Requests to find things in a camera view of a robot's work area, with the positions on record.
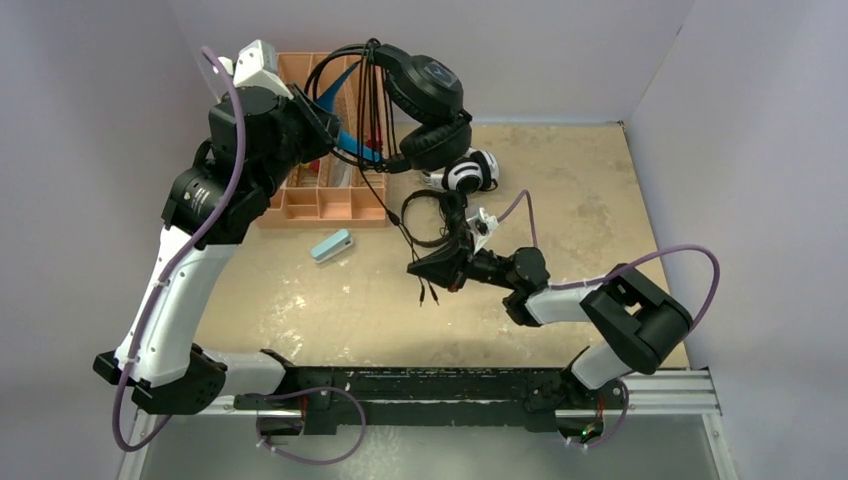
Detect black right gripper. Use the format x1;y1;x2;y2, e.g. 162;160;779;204
408;228;520;293

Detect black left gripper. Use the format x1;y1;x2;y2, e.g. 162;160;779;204
255;81;341;199

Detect small black on-ear headphones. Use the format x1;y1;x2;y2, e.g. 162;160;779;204
400;189;468;249

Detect black and blue headphones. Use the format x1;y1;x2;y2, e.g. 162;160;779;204
305;38;472;174

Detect white and black headphones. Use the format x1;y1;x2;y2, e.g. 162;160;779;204
421;148;500;195

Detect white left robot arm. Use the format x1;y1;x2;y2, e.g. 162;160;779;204
93;86;341;415

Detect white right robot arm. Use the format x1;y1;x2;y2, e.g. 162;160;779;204
407;241;702;407

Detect peach plastic file organizer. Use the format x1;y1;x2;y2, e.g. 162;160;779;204
257;56;390;229

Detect light blue stapler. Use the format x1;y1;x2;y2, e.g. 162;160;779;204
310;229;353;264

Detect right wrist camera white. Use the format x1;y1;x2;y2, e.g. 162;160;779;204
466;206;499;254

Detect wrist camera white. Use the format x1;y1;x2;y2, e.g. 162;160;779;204
466;206;499;254
218;39;294;100

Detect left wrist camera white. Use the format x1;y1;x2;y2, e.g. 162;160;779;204
218;39;294;100

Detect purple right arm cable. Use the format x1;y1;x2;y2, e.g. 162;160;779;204
496;190;722;452

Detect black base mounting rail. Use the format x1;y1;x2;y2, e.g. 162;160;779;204
234;366;625;438

